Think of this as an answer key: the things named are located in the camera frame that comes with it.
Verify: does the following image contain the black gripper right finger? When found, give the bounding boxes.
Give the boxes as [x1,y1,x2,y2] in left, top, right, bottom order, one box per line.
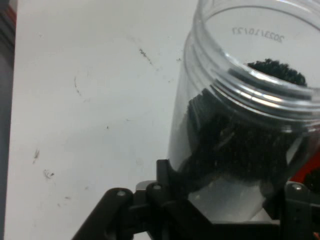
[260,181,320,240]

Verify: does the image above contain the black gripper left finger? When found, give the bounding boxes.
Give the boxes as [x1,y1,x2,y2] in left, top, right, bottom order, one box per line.
[72,159,211,240]

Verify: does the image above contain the clear jar of black granules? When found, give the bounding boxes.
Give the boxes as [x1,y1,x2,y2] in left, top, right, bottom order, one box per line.
[167,0,320,223]

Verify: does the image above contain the red bowl with black rim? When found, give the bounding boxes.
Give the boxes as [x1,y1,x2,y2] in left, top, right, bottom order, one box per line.
[287,159,320,193]

